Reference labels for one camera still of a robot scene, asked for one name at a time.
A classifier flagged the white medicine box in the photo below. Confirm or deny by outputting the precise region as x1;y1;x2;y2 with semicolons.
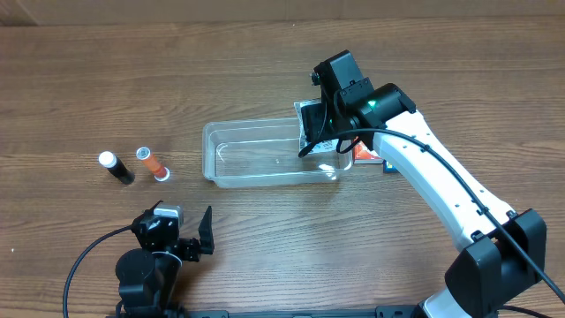
294;99;329;150

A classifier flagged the orange tube white cap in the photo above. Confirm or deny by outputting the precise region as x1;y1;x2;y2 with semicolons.
136;147;170;182

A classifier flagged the red medicine box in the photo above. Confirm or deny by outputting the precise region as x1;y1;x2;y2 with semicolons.
352;141;383;164

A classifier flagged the black tube white cap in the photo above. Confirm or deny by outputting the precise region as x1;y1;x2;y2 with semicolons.
98;151;135;185

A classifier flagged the blue medicine box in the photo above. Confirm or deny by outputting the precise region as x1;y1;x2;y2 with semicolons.
382;160;398;173

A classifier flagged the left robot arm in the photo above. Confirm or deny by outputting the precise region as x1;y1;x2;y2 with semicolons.
115;201;215;317

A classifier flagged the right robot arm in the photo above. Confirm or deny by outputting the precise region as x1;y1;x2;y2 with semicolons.
299;50;546;317

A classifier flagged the clear plastic container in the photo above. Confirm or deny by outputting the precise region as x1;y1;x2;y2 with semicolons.
202;117;353;188

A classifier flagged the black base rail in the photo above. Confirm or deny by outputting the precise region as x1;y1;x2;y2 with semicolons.
185;305;427;318

